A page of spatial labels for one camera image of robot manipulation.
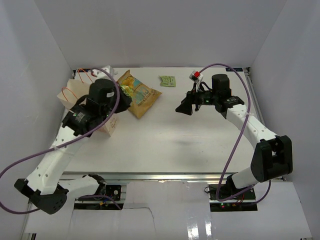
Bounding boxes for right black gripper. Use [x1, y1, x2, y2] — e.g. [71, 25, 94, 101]
[175, 82, 219, 116]

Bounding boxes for light green snack packet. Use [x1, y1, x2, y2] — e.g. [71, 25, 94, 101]
[159, 75, 176, 87]

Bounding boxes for green sour candy packet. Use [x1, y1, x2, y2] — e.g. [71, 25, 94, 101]
[120, 85, 133, 98]

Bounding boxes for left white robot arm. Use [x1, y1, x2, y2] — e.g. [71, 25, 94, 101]
[14, 78, 132, 215]

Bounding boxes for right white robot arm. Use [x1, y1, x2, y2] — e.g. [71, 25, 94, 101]
[175, 71, 293, 202]

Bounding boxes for kettle chips bag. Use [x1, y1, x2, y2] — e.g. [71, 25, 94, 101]
[117, 70, 162, 119]

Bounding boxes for blue table corner label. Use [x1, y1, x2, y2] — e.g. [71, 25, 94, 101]
[225, 67, 244, 72]

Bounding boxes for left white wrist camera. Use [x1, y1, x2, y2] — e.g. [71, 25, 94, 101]
[90, 65, 115, 79]

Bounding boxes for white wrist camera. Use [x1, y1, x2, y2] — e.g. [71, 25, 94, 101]
[189, 70, 203, 91]
[90, 65, 115, 79]

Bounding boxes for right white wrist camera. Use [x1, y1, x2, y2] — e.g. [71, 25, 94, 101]
[189, 70, 203, 91]

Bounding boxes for beige paper bag orange handles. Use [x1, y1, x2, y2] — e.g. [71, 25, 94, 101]
[57, 68, 119, 136]

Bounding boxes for aluminium table rail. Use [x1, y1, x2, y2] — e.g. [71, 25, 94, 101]
[61, 171, 285, 182]

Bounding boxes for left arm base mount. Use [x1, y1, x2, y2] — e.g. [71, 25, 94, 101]
[78, 184, 122, 204]

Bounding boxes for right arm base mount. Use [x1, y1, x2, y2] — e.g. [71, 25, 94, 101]
[204, 183, 258, 212]

